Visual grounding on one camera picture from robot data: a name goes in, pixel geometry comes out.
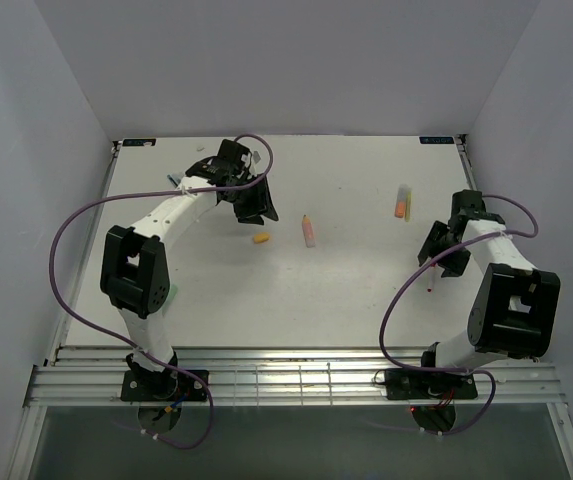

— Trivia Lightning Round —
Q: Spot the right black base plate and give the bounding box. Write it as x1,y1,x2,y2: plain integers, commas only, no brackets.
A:
383,368,478,400

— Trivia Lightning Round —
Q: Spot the thin red-tipped pen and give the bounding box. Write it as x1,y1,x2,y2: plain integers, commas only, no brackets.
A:
427,264,437,293

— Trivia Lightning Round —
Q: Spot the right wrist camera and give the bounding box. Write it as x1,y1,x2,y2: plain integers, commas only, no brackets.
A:
451,189,486,216

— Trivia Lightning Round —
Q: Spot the left blue corner label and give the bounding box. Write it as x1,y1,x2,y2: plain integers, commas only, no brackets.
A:
121,138,157,148

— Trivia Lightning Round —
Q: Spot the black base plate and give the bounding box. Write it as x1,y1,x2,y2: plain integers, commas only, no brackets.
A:
383,368,478,400
120,370,207,403

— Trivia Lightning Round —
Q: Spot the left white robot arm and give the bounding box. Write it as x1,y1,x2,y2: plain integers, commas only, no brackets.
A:
100,152,278,400

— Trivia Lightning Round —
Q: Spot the blue pens cluster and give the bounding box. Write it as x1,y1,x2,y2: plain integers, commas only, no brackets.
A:
167,173,183,187

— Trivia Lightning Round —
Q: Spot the thin yellow pen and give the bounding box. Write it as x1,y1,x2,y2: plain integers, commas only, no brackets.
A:
404,189,412,222

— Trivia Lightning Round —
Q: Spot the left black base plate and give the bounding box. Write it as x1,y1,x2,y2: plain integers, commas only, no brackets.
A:
120,370,207,403

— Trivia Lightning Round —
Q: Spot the aluminium rail frame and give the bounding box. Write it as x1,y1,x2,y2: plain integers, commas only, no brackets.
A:
10,136,573,479

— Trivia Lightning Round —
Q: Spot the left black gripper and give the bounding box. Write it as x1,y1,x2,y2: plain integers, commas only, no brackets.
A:
224,173,278,226

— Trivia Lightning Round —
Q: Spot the blue corner label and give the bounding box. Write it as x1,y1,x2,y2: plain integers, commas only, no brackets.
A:
121,138,157,148
419,136,455,145

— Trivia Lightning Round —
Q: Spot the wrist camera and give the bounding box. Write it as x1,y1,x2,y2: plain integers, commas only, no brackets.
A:
451,189,486,216
216,139,251,169

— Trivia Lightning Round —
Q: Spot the yellow-orange pen cap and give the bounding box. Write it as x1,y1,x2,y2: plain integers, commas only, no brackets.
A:
252,232,271,244

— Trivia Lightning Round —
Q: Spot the right blue corner label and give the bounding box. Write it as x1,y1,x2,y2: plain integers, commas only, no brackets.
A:
419,136,455,145

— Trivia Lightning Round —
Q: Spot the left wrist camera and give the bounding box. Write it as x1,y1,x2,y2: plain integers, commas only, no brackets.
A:
216,139,251,169

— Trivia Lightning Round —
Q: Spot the orange highlighter pen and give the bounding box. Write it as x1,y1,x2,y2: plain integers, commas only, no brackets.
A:
394,184,411,219

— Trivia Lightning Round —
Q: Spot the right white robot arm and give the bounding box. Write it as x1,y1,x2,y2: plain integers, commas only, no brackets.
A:
417,208,561,397

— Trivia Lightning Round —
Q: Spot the green highlighter pen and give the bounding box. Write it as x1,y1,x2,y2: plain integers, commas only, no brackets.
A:
166,284,178,306

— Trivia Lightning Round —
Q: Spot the pink pencil-shaped pen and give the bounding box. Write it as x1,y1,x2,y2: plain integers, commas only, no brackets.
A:
301,215,316,248

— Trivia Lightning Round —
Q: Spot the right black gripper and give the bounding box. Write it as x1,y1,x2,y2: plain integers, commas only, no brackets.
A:
418,220,472,278

